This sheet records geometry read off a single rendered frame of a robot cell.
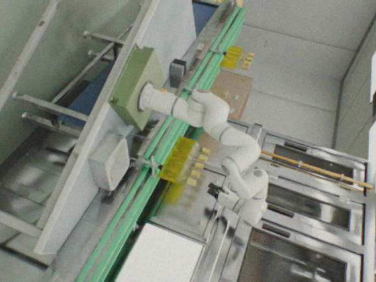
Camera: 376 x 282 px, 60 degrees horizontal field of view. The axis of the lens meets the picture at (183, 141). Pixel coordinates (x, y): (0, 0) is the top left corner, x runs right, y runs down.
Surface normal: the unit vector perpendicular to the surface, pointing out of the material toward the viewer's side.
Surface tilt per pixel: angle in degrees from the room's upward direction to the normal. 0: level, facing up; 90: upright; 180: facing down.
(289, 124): 90
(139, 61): 90
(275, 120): 90
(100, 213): 90
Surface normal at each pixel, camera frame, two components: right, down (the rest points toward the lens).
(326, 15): -0.37, 0.69
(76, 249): 0.04, -0.65
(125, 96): -0.12, -0.30
